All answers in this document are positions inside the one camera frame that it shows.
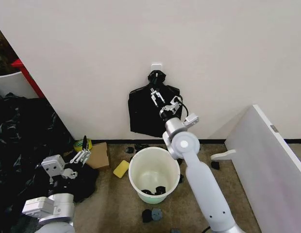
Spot black garbage bag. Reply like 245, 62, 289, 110
128, 69, 183, 139

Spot white door panel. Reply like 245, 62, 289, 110
224, 104, 301, 233

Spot black scraps inside bin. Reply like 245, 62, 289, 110
140, 185, 167, 196

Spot white round trash bin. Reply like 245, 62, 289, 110
128, 146, 181, 205

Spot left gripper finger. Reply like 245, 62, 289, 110
69, 135, 87, 165
79, 139, 92, 166

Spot white door handle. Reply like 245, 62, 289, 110
210, 150, 237, 162

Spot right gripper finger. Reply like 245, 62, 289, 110
150, 88, 158, 107
155, 90, 166, 105

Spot red metal frame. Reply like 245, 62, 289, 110
11, 58, 46, 98

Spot yellow sponge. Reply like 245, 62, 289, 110
113, 160, 130, 179

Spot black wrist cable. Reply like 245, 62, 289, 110
177, 96, 189, 120

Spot yellow-green tape roll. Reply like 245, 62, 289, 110
73, 139, 93, 154

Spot white plant pot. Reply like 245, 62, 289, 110
0, 69, 40, 99

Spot grey round disc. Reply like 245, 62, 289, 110
151, 207, 164, 221

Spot brown cardboard box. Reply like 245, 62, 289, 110
85, 142, 110, 170

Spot pile of black garbage bags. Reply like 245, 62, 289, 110
0, 92, 100, 233

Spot black round disc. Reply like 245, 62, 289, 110
141, 209, 153, 223

